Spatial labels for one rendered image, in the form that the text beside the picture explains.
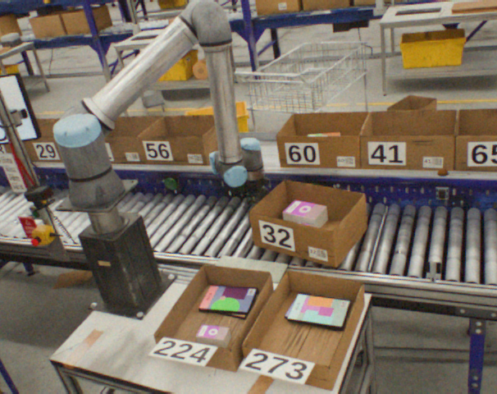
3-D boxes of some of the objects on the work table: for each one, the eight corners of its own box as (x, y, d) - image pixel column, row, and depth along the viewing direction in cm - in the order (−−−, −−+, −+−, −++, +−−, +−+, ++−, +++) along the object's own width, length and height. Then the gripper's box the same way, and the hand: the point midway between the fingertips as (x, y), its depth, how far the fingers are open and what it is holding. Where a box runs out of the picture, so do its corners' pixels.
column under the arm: (142, 320, 189) (116, 248, 174) (88, 309, 201) (59, 240, 185) (177, 277, 209) (157, 208, 193) (126, 268, 220) (103, 203, 205)
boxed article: (225, 350, 169) (223, 339, 167) (198, 345, 173) (195, 336, 171) (231, 337, 174) (229, 327, 171) (204, 334, 177) (202, 324, 175)
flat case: (342, 330, 166) (342, 327, 165) (287, 322, 174) (286, 318, 173) (351, 302, 177) (351, 299, 176) (298, 295, 184) (298, 291, 184)
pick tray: (245, 369, 161) (239, 346, 156) (289, 290, 190) (286, 269, 185) (332, 391, 149) (330, 368, 144) (366, 304, 177) (364, 281, 173)
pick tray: (159, 358, 172) (151, 336, 167) (207, 284, 202) (202, 263, 197) (236, 373, 161) (230, 350, 156) (275, 292, 191) (271, 271, 186)
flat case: (248, 315, 180) (248, 312, 179) (198, 311, 186) (198, 308, 185) (258, 290, 191) (258, 286, 190) (212, 286, 197) (211, 283, 196)
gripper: (240, 181, 218) (248, 224, 228) (261, 182, 214) (268, 225, 224) (248, 172, 224) (256, 213, 235) (267, 172, 221) (274, 214, 231)
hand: (263, 213), depth 231 cm, fingers closed
